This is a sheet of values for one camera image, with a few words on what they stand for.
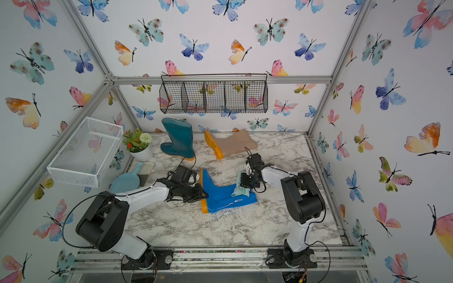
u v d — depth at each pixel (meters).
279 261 0.73
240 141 1.17
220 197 0.86
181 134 0.92
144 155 1.01
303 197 0.49
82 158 0.81
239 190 0.88
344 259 0.75
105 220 0.44
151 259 0.72
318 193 0.51
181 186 0.74
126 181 0.94
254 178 0.74
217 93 0.98
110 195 0.48
